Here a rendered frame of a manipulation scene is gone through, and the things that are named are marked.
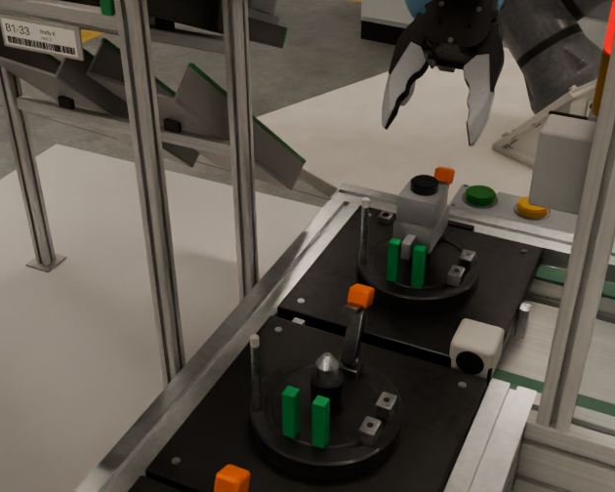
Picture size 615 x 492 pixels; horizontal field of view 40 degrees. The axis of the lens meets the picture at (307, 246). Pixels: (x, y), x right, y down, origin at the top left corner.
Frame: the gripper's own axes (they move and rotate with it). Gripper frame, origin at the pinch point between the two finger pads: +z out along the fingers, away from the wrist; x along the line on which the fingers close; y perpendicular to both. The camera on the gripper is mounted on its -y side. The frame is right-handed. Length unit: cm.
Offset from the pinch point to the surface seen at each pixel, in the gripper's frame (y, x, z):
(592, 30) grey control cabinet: 286, 20, -139
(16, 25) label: -24.2, 31.9, 5.2
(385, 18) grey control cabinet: 299, 119, -137
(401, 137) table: 61, 21, -15
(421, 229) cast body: 5.5, -0.9, 9.7
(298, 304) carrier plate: 5.7, 10.1, 20.9
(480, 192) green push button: 29.0, -1.5, -0.8
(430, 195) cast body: 4.8, -1.0, 6.0
